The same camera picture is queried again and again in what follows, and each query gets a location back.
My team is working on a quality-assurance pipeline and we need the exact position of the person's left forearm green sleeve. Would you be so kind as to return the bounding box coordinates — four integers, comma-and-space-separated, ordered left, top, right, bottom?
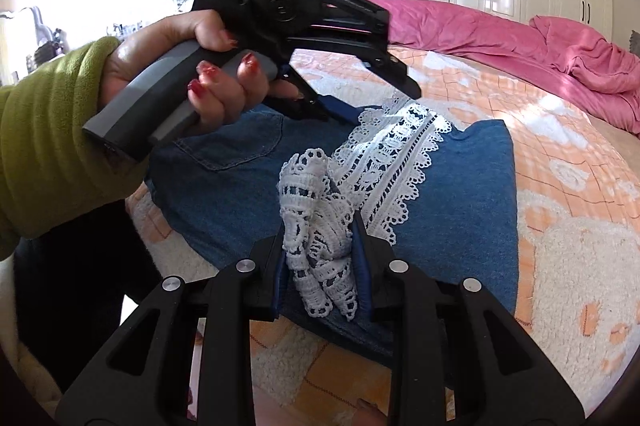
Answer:
0, 36, 149, 263

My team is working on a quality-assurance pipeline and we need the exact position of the blue denim pants lace trim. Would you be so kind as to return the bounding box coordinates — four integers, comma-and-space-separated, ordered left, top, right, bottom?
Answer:
146, 98, 519, 369

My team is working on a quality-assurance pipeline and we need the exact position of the beige bed sheet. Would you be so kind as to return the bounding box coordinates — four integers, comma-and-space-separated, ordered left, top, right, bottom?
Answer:
595, 120, 640, 151

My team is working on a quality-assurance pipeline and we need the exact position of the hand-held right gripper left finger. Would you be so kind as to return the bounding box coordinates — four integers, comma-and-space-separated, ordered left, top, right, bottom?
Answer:
55, 233, 288, 426

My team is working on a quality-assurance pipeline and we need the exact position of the pink duvet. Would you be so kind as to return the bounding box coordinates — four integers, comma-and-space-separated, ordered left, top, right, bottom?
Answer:
366, 0, 640, 131

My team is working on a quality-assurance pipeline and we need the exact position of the person's left hand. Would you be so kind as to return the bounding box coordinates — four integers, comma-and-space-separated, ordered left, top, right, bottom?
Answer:
101, 8, 304, 139

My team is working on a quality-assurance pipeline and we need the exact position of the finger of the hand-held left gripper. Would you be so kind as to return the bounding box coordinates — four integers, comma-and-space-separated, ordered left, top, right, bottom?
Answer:
264, 70, 359, 125
295, 33, 423, 100

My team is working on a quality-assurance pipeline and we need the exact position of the person's dark clothed leg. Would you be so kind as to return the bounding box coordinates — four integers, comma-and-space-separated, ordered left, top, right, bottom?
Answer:
14, 213, 168, 394

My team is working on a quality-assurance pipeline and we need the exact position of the orange checked fleece blanket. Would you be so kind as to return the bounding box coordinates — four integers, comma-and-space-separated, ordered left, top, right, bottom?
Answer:
124, 46, 640, 418

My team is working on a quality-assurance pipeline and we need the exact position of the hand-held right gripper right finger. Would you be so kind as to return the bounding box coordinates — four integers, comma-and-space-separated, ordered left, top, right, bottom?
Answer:
350, 211, 586, 426

